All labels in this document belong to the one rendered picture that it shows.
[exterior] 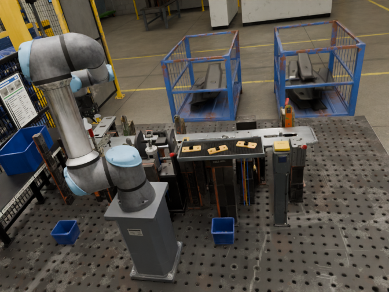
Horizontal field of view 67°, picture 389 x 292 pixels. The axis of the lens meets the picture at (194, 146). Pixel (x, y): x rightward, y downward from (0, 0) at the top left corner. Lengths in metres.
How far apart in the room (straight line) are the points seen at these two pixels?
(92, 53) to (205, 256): 1.00
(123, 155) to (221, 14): 8.49
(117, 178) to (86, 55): 0.42
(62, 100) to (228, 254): 0.97
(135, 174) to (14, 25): 1.51
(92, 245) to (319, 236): 1.13
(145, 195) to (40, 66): 0.56
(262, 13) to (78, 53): 8.53
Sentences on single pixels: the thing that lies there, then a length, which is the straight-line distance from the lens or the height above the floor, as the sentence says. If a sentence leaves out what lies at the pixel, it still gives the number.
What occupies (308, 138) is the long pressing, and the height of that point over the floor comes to 1.00.
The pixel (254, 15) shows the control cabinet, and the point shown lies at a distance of 9.37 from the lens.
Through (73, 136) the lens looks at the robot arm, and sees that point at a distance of 1.06.
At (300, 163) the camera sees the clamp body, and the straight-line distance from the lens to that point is 1.53.
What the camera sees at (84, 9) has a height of 1.49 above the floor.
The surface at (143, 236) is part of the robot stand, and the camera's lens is 1.24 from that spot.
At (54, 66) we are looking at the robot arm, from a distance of 1.02.
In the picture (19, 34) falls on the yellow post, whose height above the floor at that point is 1.63.
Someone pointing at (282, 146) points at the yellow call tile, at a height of 1.16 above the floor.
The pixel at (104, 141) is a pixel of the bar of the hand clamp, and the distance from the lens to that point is 1.76.
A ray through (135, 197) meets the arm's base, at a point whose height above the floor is 1.16.
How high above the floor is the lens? 1.87
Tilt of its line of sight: 32 degrees down
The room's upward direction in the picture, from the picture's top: 10 degrees counter-clockwise
